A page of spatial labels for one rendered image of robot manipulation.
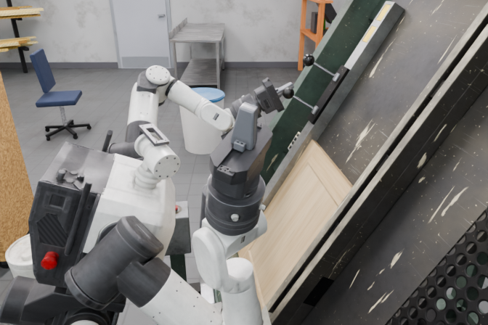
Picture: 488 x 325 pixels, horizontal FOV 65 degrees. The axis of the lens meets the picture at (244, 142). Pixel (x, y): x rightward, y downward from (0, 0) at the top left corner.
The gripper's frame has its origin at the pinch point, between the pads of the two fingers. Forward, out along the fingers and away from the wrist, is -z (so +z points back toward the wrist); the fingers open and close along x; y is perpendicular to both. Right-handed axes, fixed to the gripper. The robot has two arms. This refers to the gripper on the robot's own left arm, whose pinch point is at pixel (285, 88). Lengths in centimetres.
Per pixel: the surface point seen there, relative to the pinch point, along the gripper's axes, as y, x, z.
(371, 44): 12.3, -4.1, -27.2
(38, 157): -272, 42, 235
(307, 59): 6.2, -7.5, -9.6
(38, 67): -333, -33, 198
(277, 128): -11.6, 17.2, 7.5
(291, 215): 27.4, 26.1, 17.6
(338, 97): 12.3, 6.1, -12.2
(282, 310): 56, 27, 29
